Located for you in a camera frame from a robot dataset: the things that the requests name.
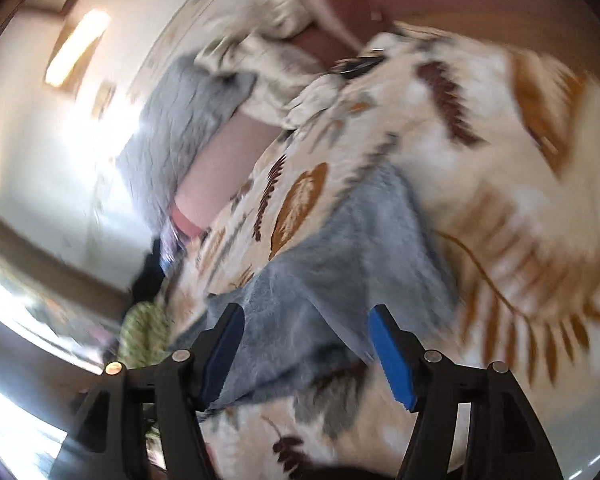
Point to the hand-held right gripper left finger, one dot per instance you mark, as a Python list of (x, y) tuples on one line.
[(225, 355)]

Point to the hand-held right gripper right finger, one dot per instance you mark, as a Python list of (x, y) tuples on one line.
[(390, 355)]

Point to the grey denim pants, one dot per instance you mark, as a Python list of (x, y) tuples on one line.
[(330, 270)]

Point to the green patterned quilt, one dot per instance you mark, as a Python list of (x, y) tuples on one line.
[(140, 330)]

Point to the black cloth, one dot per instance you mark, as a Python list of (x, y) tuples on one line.
[(147, 270)]

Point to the pink bolster cushion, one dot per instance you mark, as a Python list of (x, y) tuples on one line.
[(220, 175)]

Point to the wooden stained glass door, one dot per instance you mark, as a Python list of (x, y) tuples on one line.
[(55, 265)]

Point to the leaf print blanket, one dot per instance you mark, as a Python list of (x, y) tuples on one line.
[(480, 160)]

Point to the grey pillow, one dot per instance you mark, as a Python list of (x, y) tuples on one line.
[(180, 125)]

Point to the white crumpled cloth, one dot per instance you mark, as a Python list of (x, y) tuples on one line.
[(265, 60)]

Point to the gold wall switch panel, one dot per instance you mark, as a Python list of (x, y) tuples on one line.
[(105, 100)]

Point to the framed wall picture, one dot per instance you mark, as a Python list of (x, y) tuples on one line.
[(75, 45)]

